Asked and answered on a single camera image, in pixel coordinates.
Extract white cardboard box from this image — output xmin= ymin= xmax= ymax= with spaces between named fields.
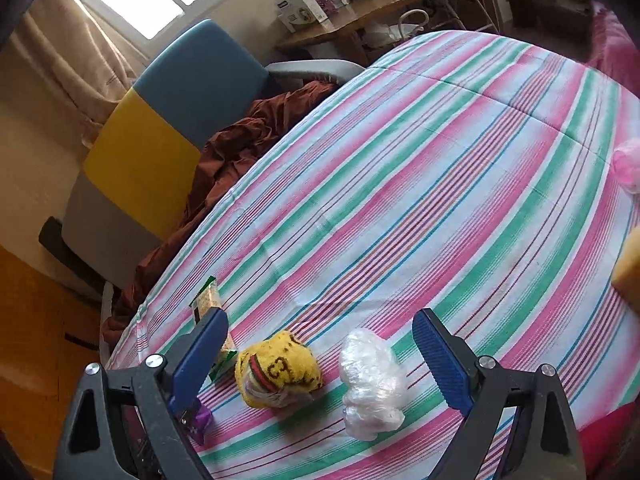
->
xmin=276 ymin=0 xmax=332 ymax=32

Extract wooden desk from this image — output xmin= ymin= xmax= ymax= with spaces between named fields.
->
xmin=274 ymin=0 xmax=432 ymax=56

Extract blue yellow grey chair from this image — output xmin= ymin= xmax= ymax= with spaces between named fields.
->
xmin=39 ymin=19 xmax=368 ymax=306

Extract red cloth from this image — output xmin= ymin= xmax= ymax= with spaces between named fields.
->
xmin=574 ymin=400 xmax=640 ymax=480

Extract yellow knit sock bundle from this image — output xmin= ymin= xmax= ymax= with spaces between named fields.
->
xmin=234 ymin=330 xmax=324 ymax=410

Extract striped bedsheet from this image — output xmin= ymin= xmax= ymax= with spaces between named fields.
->
xmin=102 ymin=30 xmax=640 ymax=480

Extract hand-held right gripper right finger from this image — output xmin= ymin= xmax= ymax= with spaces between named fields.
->
xmin=411 ymin=307 xmax=588 ymax=480

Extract pink blanket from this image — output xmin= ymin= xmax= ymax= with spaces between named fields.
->
xmin=586 ymin=0 xmax=640 ymax=83

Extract pink plastic bag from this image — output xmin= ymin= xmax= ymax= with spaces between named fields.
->
xmin=612 ymin=137 xmax=640 ymax=197

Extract maroon cloth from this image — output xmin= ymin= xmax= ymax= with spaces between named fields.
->
xmin=102 ymin=80 xmax=341 ymax=331

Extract yellow sponge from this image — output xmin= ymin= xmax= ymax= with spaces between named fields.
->
xmin=611 ymin=226 xmax=640 ymax=312

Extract purple snack packet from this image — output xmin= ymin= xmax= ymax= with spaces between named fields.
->
xmin=186 ymin=401 xmax=212 ymax=447

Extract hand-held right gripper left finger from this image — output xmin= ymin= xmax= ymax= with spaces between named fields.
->
xmin=51 ymin=307 xmax=231 ymax=480

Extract dark stripe cracker packet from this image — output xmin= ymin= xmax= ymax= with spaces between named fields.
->
xmin=189 ymin=275 xmax=239 ymax=384

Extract white kettle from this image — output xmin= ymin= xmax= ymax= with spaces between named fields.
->
xmin=392 ymin=7 xmax=432 ymax=43

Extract clear plastic bag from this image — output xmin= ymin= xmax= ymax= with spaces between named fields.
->
xmin=339 ymin=328 xmax=409 ymax=442

